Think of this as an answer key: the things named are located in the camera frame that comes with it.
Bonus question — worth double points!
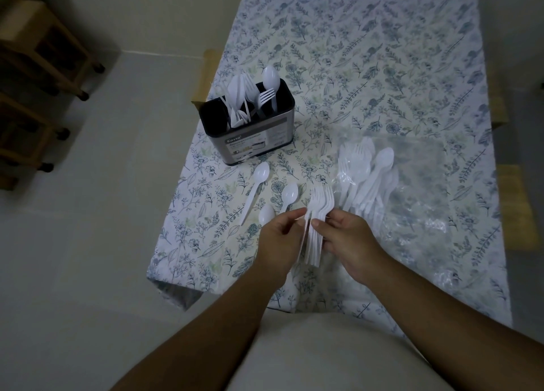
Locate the person's left forearm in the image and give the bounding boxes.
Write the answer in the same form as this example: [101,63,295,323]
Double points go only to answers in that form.
[110,272,290,391]

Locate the steel cutlery caddy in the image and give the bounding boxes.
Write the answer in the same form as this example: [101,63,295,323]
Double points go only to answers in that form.
[198,77,296,166]

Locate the person's right forearm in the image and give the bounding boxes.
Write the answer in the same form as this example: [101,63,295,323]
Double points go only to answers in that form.
[365,255,544,391]

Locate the blue floral tablecloth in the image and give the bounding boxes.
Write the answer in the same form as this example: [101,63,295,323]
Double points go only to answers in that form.
[146,0,513,328]

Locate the wooden stool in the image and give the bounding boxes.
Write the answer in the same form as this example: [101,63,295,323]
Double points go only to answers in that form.
[0,91,71,192]
[0,0,106,102]
[496,164,539,251]
[191,48,224,115]

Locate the person's left hand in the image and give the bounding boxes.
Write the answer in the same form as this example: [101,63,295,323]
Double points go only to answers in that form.
[254,207,308,286]

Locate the clear plastic bag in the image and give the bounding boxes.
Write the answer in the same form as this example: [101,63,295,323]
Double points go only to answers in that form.
[333,129,468,290]

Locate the pile of white plastic cutlery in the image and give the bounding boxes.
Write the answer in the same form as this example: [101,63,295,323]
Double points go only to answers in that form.
[335,136,400,230]

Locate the bunch of white plastic cutlery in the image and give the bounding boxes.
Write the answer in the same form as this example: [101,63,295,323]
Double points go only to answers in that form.
[219,65,282,128]

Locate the person's right hand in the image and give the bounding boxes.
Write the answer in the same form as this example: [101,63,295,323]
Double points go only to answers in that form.
[311,209,390,289]

